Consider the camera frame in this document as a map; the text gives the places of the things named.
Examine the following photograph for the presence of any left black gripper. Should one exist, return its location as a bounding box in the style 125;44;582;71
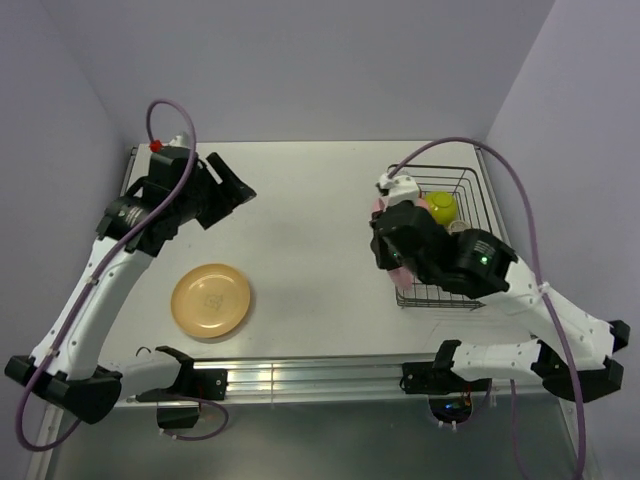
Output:
173;153;255;229

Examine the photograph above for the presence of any pink plastic plate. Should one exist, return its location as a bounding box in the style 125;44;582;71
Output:
369;198;413;290

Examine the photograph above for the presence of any lime green bowl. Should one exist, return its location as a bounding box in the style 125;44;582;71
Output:
424;191;458;227

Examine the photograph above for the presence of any small grey speckled dish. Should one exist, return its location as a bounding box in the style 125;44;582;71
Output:
447;220;470;234

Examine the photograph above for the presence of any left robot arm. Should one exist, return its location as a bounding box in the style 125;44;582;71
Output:
5;147;256;424

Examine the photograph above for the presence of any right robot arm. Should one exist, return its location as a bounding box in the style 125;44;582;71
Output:
370;201;630;402

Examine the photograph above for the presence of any orange plastic plate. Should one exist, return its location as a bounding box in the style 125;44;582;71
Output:
170;263;251;339

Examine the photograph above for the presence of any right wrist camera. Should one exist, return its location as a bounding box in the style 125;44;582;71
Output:
376;174;421;208

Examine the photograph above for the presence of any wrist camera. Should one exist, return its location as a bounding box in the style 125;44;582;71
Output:
376;174;421;208
149;132;191;153

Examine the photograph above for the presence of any black wire dish rack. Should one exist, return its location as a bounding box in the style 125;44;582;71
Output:
395;165;502;311

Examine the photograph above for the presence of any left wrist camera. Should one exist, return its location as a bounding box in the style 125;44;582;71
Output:
149;132;191;153

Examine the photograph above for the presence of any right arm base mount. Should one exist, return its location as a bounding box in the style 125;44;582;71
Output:
399;362;492;395

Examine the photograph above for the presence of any aluminium table rail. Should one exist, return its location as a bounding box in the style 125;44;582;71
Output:
99;355;546;409

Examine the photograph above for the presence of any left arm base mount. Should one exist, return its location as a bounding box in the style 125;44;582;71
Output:
134;369;229;439

